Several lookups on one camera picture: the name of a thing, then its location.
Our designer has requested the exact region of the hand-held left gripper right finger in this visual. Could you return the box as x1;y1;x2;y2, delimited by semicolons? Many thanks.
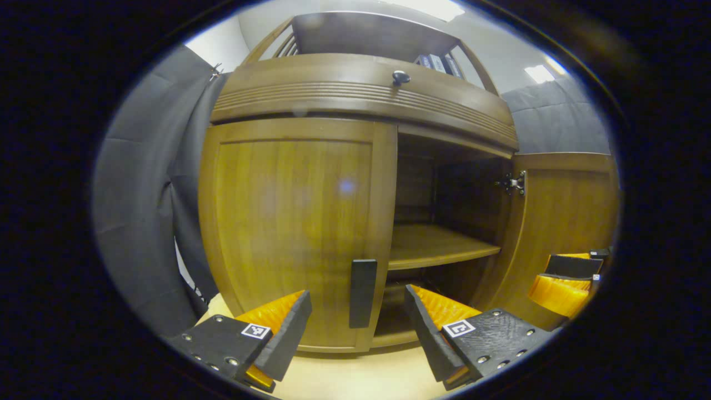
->
404;284;556;391

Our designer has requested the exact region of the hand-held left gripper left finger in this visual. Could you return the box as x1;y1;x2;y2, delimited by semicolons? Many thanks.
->
167;289;313;394

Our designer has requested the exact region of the wooden shoe cabinet door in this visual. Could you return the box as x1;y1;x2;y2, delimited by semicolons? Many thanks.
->
489;153;619;331
198;118;398;353

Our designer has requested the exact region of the black door handle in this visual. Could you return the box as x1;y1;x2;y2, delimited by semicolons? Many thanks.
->
349;259;378;329

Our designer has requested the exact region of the wooden double-door shoe cabinet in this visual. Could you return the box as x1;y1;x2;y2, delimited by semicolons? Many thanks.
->
198;11;619;353

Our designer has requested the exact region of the metal door hinge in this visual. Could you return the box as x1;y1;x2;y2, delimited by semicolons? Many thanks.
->
496;171;527;196

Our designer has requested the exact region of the wooden inner shelf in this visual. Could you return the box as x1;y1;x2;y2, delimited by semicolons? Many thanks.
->
388;224;502;271

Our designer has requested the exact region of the small ceiling light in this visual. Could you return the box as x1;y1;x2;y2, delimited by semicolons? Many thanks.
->
525;65;555;84

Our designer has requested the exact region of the wooden ribbed drawer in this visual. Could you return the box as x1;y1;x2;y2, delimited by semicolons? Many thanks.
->
210;54;520;152

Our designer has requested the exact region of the large ceiling light panel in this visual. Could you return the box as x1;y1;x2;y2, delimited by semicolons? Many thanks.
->
383;0;466;23

